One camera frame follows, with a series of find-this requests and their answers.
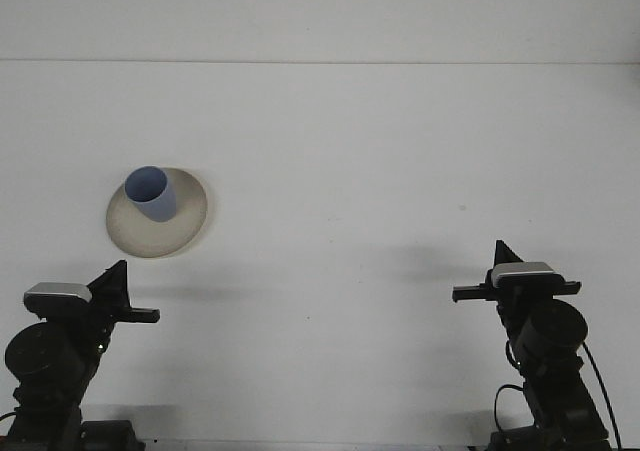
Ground looped black cable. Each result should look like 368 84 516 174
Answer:
493 339 527 432

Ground pale cream round plate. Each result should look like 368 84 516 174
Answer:
105 168 209 259

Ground long thin black cable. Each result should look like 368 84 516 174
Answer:
581 343 625 451

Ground pale blue cup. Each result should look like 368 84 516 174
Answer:
124 165 178 224

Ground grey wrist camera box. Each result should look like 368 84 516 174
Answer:
22 281 94 318
490 262 561 289

